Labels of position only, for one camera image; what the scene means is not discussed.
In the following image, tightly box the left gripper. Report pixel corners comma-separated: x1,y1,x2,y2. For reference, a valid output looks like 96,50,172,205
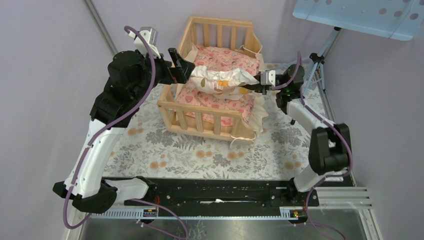
131,47,195,102

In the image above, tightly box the pink patterned bed cushion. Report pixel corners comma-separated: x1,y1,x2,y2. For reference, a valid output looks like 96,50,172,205
175,45,268,142

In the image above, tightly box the floral small pillow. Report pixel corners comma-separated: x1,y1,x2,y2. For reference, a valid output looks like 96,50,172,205
187,66,259,100

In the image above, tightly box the wooden pet bed frame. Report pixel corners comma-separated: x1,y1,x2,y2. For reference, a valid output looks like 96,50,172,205
157,16,262,141

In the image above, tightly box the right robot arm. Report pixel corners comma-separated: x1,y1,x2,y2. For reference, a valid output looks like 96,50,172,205
255,65,353,206

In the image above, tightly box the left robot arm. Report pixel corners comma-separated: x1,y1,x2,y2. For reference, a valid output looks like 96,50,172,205
53,26,195,214

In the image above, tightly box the black tripod stand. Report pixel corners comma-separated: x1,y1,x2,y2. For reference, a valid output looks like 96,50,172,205
291,26,343,126

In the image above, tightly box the floral table mat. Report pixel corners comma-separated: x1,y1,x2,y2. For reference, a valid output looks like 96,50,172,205
104,86,310,180

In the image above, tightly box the grey diagonal pole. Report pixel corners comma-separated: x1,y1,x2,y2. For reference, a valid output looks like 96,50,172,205
82,0,119,62

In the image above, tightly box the light blue perforated panel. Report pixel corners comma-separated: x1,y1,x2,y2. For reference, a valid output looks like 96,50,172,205
292,0,424,41

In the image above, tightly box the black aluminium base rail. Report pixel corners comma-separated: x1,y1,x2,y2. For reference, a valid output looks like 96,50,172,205
72,176,372,220

